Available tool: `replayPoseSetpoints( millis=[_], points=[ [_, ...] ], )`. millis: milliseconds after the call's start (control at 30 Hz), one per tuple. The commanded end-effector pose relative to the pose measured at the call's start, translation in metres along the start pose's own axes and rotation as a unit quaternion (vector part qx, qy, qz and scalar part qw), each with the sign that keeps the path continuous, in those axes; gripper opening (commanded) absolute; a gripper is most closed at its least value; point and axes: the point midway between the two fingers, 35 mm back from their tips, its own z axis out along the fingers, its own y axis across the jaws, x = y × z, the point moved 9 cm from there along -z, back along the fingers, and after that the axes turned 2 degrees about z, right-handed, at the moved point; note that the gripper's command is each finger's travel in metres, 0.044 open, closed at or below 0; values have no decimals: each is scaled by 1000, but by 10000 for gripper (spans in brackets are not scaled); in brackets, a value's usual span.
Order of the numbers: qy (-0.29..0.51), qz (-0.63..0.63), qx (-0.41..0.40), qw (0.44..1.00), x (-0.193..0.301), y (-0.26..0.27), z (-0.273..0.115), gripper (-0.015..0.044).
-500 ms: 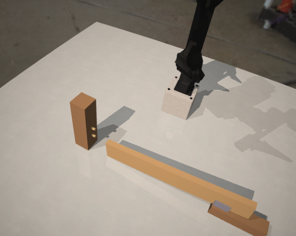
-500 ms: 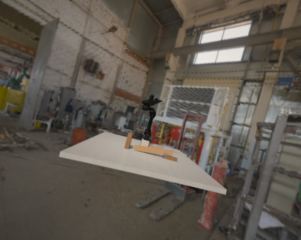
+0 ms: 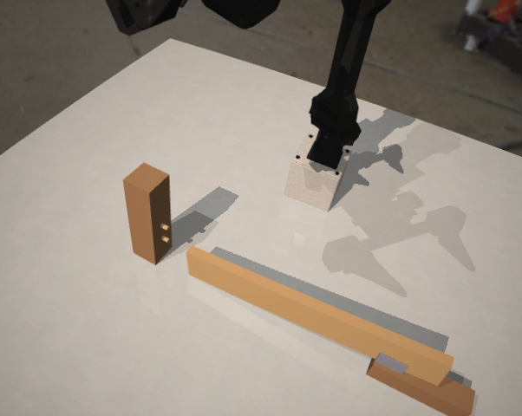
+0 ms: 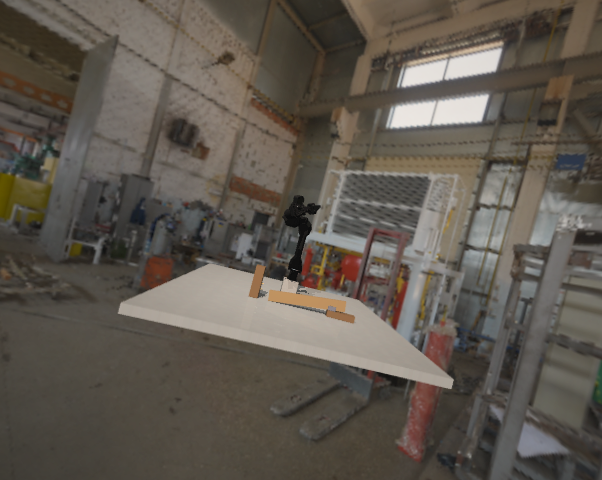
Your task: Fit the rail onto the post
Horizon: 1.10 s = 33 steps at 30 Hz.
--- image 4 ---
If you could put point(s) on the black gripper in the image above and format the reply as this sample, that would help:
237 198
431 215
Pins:
300 210

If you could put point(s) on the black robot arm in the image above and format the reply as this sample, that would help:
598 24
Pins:
305 228

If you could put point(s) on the long light wooden rail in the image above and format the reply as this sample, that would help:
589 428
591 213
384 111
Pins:
306 300

